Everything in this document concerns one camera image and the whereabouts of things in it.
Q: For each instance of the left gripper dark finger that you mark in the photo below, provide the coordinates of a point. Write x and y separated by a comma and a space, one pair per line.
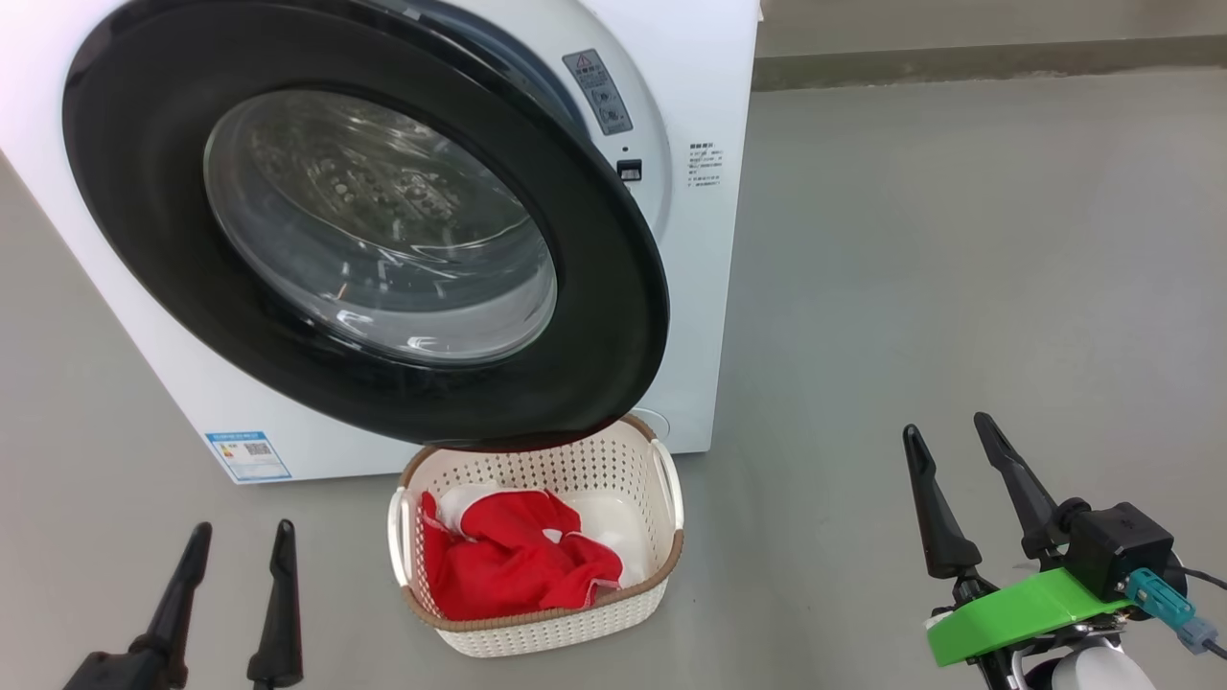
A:
177, 604
280, 623

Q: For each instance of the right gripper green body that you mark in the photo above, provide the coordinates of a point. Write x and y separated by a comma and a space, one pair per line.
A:
1026, 613

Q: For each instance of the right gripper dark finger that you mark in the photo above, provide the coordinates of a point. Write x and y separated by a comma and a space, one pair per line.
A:
944, 537
1030, 508

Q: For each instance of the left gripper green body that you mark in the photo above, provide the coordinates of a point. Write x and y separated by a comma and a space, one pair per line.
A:
120, 673

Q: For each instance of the red and white garment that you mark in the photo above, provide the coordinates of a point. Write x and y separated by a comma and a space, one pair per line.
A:
518, 565

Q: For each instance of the grey washing machine door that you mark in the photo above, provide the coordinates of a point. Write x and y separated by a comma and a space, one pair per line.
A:
144, 192

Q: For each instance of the cream laundry basket brown rim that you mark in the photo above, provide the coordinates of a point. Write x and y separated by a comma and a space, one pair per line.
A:
566, 632

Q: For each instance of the white front-load washing machine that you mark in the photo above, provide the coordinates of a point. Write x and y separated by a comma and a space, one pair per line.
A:
709, 287

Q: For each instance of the blue energy label sticker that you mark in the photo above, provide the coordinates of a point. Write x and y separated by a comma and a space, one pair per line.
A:
247, 456

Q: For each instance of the round white drain filter cover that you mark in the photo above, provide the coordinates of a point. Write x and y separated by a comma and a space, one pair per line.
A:
661, 426

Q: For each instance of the grey warning label sticker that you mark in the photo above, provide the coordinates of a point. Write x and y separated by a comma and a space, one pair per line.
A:
597, 91

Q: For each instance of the right black wrist camera box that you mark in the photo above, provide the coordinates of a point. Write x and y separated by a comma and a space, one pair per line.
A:
1117, 546

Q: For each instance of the grey wall baseboard strip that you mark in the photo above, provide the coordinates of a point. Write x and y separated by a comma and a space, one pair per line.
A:
987, 65

